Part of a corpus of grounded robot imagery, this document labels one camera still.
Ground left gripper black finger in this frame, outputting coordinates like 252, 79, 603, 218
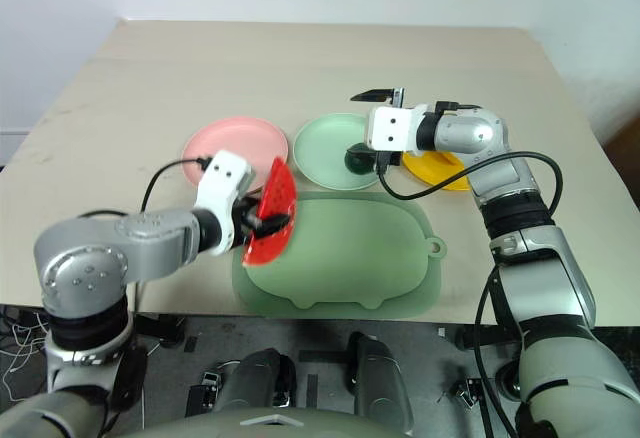
254, 212, 294, 238

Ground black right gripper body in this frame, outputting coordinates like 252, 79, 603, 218
372, 86, 406, 177

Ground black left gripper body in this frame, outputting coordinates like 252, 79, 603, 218
231, 194, 265, 246

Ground dark green round toy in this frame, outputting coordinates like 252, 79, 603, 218
344, 142, 377, 176

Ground red plate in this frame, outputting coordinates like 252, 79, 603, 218
240, 155, 300, 267

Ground light green plate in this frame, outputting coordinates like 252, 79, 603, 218
292, 112, 387, 192

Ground yellow plate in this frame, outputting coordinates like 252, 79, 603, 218
401, 149, 474, 193

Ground pink plate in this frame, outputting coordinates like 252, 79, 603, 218
181, 115, 291, 195

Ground green pig-shaped silicone mat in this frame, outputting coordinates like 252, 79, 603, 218
231, 189, 447, 320

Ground dark grey rounded shape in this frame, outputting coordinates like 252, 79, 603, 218
346, 331, 415, 435
217, 347, 297, 415

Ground grey robot torso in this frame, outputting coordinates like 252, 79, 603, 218
117, 397, 409, 438

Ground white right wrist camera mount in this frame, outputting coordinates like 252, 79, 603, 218
363, 103, 430, 154

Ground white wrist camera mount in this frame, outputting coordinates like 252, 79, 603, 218
363, 103, 430, 154
193, 149, 254, 258

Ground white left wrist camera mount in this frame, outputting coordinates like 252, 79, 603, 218
193, 149, 254, 258

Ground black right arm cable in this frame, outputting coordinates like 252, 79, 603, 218
377, 150, 564, 438

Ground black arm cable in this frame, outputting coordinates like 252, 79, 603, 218
140, 156, 215, 212
377, 150, 564, 438

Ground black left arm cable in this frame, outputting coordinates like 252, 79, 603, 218
140, 156, 215, 212

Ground white floor cables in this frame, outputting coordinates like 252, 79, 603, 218
0, 305, 54, 402

